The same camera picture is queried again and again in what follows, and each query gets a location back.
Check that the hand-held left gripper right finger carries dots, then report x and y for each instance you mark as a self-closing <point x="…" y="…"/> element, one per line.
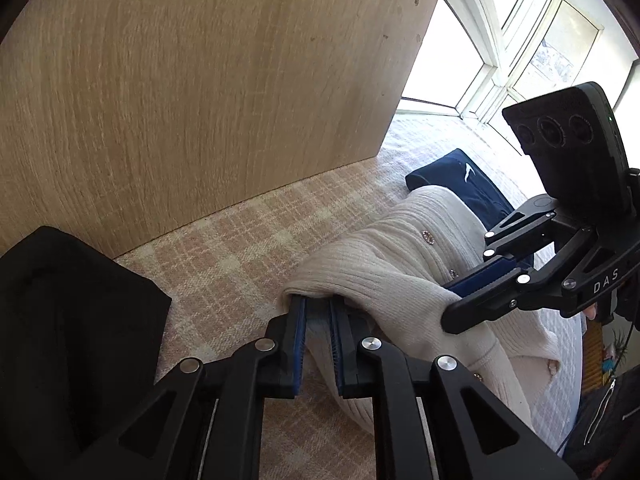
<point x="336" y="345"/>

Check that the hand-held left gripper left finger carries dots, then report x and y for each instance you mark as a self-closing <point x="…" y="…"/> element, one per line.
<point x="298" y="340"/>

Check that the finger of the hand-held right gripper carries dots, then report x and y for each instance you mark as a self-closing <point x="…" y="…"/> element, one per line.
<point x="525" y="230"/>
<point x="480" y="280"/>

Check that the navy blue t-shirt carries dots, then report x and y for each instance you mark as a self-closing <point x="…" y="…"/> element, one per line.
<point x="465" y="180"/>

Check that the cream ribbed knit cardigan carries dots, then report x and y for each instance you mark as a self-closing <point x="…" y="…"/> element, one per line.
<point x="380" y="260"/>

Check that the person's right hand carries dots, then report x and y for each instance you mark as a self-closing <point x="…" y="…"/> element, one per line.
<point x="591" y="311"/>

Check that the pink plaid blanket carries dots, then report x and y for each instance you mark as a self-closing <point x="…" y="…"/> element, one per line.
<point x="225" y="240"/>

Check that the white framed bay window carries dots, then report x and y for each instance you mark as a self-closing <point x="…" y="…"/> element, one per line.
<point x="525" y="35"/>

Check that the person's black zip jacket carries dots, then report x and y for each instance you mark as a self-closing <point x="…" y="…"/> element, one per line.
<point x="605" y="435"/>

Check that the black folded garment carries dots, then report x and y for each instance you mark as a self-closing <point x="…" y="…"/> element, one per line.
<point x="75" y="310"/>

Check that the oak veneer board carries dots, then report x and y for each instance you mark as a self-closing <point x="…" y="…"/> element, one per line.
<point x="200" y="85"/>

